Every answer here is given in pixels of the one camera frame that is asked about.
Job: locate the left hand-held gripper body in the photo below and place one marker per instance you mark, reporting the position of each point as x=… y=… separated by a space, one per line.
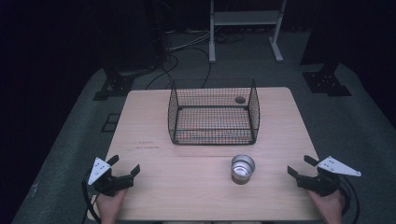
x=107 y=183

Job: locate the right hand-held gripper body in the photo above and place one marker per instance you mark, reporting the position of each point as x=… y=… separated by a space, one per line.
x=323 y=185

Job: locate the metal cup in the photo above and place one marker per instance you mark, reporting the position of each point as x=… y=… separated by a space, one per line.
x=243 y=172

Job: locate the person's right hand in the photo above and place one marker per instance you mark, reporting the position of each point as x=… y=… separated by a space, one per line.
x=330 y=208

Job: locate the person's left hand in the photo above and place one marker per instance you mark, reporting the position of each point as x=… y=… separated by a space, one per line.
x=109 y=208

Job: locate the black stand base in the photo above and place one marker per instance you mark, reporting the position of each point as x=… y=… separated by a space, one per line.
x=325 y=82
x=116 y=84

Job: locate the dark round table grommet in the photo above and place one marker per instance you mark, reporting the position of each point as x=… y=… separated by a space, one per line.
x=240 y=100

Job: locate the white metal stand frame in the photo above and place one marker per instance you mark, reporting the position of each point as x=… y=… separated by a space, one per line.
x=246 y=17

